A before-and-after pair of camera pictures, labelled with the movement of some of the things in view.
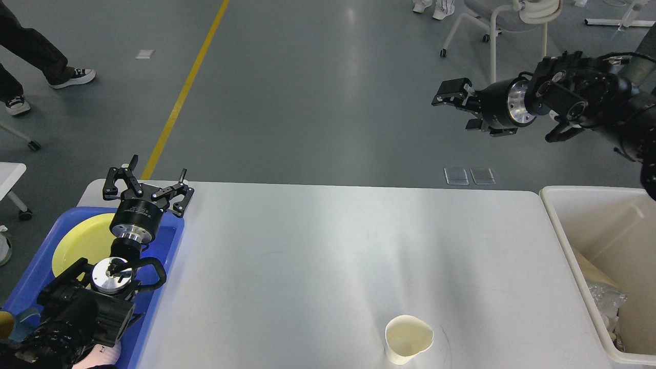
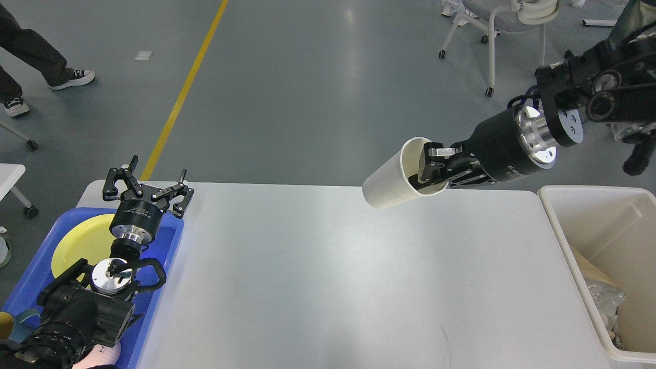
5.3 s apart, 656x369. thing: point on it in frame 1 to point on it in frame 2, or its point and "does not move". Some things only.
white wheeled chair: x=511 y=15 does not move
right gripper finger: x=477 y=124 to x=469 y=180
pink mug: x=100 y=354 does not move
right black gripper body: x=504 y=102 to x=489 y=152
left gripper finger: x=110 y=191 does not move
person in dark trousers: x=35 y=49 does not move
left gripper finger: x=180 y=207 does not move
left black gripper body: x=137 y=216 does not move
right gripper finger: x=458 y=93 to x=440 y=162
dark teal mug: x=26 y=321 does not move
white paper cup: x=405 y=335 to x=389 y=184
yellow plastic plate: x=88 y=237 does not move
